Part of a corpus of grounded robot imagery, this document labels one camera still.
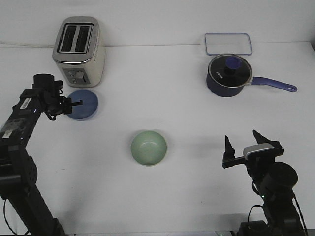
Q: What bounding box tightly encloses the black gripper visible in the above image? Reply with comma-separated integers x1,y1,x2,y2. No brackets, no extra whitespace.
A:
32,73,83,118
222,130,284,177

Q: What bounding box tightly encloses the blue bowl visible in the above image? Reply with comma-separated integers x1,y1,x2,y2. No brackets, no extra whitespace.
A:
67,89,98,120

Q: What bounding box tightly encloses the green bowl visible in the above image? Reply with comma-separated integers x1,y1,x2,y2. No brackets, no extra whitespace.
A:
130,130,167,166

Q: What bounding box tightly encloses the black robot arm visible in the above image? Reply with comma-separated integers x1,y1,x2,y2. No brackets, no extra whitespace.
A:
0,74,83,236
222,130,308,236

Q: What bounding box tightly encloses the silver two-slot toaster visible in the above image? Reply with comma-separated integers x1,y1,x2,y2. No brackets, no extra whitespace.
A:
52,16,105,88

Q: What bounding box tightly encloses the dark blue saucepan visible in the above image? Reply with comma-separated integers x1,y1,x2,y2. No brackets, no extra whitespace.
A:
206,54,298,97

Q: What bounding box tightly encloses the glass pot lid blue knob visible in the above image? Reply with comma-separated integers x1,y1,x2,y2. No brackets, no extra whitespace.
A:
208,54,252,88

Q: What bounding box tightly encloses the clear blue-rimmed container lid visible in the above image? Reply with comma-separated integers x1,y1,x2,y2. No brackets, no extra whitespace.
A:
204,32,252,56

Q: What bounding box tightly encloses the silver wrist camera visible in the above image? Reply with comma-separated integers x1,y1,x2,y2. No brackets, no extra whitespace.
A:
243,143,275,159

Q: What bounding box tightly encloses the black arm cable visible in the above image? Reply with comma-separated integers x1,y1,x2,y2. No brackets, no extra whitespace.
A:
2,199,18,236
247,181,308,234

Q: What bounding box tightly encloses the white toaster power cord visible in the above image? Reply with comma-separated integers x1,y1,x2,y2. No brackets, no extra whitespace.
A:
0,41,55,49

